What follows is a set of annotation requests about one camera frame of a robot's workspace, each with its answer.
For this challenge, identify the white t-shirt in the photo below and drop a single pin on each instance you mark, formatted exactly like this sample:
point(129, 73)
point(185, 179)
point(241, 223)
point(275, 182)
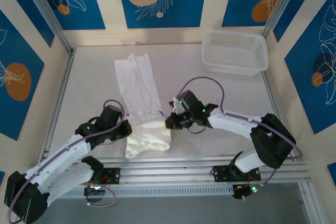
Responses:
point(139, 90)

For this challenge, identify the aluminium frame post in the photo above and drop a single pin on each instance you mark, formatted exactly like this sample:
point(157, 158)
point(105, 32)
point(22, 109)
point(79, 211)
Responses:
point(47, 11)
point(281, 3)

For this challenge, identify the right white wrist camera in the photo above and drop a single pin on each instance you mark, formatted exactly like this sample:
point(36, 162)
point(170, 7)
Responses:
point(178, 107)

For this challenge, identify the white plastic mesh basket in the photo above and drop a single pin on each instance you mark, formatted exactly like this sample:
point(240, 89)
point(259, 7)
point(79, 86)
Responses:
point(236, 48)

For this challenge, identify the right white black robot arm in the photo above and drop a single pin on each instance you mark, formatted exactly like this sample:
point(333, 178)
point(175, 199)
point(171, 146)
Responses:
point(236, 127)

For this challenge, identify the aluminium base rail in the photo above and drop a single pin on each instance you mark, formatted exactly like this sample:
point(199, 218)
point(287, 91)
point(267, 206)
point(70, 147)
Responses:
point(162, 169)

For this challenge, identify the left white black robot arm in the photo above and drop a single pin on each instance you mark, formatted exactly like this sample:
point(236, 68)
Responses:
point(57, 161)

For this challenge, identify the aluminium table side rail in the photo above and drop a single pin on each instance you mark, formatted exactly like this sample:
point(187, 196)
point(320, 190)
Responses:
point(64, 82)
point(270, 90)

